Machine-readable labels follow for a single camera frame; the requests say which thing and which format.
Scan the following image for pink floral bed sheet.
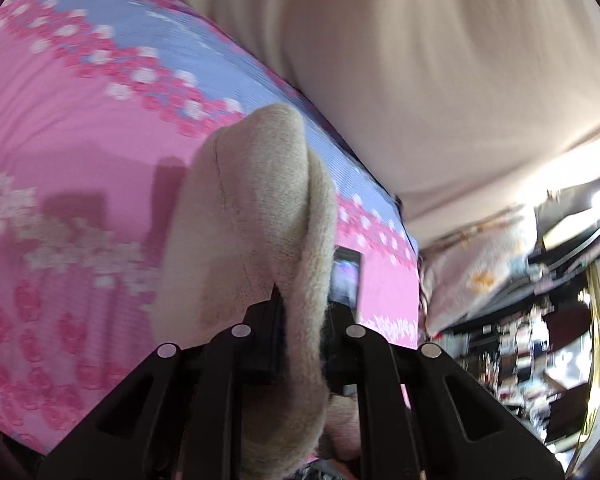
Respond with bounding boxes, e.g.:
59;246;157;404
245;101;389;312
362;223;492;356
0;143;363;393
0;0;422;461

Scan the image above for beige draped cloth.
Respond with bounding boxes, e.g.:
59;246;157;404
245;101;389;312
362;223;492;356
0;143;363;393
80;0;600;242

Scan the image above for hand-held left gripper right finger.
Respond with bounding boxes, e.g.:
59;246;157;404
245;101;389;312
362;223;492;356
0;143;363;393
324;246;566;480

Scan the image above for beige sweater with black hearts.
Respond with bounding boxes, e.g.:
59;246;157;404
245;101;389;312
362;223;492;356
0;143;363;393
150;103;341;480

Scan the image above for cluttered shelves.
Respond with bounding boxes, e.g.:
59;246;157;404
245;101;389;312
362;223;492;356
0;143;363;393
450;175;600;453

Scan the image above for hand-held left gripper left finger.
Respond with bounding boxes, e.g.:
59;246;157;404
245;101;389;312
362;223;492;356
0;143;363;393
37;285;287;480

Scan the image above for pale floral pillow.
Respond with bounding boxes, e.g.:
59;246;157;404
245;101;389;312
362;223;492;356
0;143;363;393
419;204;542;337

